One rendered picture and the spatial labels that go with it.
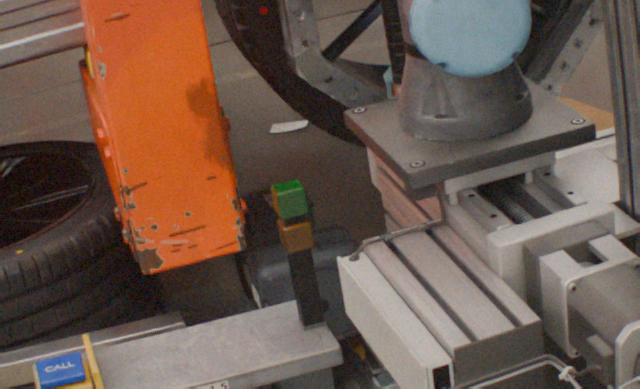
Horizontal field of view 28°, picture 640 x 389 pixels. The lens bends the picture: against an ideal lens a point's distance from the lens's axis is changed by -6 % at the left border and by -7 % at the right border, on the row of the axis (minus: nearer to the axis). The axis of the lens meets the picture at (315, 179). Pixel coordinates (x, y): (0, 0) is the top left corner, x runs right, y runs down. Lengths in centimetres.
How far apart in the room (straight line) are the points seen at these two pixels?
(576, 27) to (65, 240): 90
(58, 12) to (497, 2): 124
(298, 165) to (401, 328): 240
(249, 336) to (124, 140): 32
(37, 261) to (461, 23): 109
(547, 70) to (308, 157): 167
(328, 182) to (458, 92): 211
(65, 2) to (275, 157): 151
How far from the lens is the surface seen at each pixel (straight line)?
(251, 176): 362
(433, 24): 122
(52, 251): 215
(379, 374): 227
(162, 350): 187
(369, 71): 226
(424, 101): 141
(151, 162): 187
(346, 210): 331
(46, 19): 233
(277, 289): 217
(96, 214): 223
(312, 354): 179
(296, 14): 197
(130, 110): 184
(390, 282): 133
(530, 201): 141
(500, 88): 141
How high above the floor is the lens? 133
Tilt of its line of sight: 22 degrees down
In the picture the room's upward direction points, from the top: 10 degrees counter-clockwise
